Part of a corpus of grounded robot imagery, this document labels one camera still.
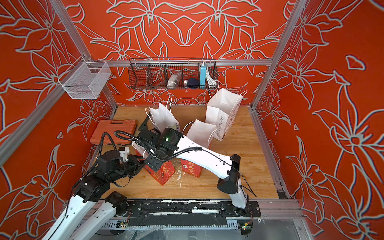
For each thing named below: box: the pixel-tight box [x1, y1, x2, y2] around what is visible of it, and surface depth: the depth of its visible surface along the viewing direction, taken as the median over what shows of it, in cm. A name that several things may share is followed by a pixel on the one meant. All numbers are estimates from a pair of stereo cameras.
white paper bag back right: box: [205, 88, 244, 141], surface depth 91 cm
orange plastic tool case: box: [90, 119, 137, 145], surface depth 102 cm
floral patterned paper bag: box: [145, 96, 180, 133], surface depth 86 cm
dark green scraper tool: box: [138, 115, 150, 131], surface depth 109 cm
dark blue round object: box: [187, 78, 200, 89], surface depth 97 cm
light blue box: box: [200, 64, 207, 86], surface depth 89 cm
